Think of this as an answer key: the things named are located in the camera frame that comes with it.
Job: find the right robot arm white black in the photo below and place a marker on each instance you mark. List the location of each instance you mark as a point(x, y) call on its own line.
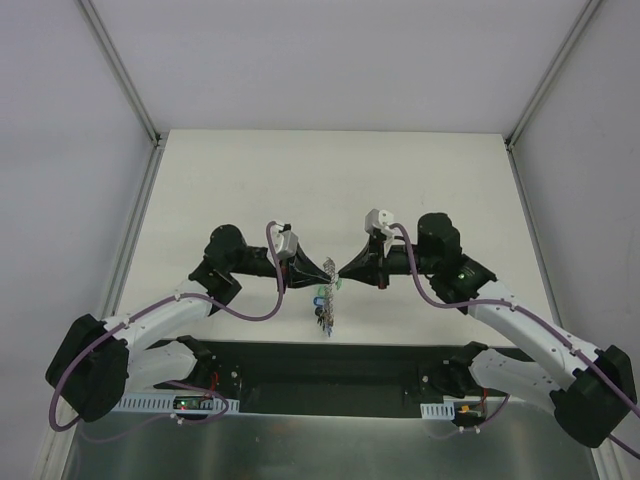
point(588, 390)

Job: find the metal disc keyring organizer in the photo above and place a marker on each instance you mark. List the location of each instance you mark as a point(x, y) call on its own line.
point(325, 314)

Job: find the left aluminium frame post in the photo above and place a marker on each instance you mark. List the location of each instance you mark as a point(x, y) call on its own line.
point(116, 65)

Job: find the right aluminium frame post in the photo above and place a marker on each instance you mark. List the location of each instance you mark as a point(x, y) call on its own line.
point(577, 30)

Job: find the left slotted cable duct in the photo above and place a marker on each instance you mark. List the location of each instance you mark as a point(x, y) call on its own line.
point(171, 403)

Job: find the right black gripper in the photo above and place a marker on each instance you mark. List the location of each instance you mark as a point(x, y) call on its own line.
point(378, 267)

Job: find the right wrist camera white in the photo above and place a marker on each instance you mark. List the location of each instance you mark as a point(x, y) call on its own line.
point(377, 224)

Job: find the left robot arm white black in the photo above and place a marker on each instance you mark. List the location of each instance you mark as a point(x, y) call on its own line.
point(99, 360)

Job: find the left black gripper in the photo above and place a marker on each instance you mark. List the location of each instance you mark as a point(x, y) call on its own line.
point(288, 270)

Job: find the aluminium frame post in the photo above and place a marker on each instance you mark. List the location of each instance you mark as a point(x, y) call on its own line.
point(116, 65)
point(577, 30)

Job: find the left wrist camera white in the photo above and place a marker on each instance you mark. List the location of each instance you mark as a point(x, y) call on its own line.
point(284, 240)

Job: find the slotted cable duct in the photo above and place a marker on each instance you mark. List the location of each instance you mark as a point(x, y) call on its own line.
point(171, 403)
point(444, 411)

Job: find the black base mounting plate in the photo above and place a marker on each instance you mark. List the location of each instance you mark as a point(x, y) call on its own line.
point(378, 381)

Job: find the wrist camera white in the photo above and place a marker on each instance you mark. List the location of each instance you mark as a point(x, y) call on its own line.
point(377, 224)
point(284, 240)

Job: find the right slotted cable duct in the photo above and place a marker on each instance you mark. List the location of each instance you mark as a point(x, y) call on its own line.
point(444, 411)

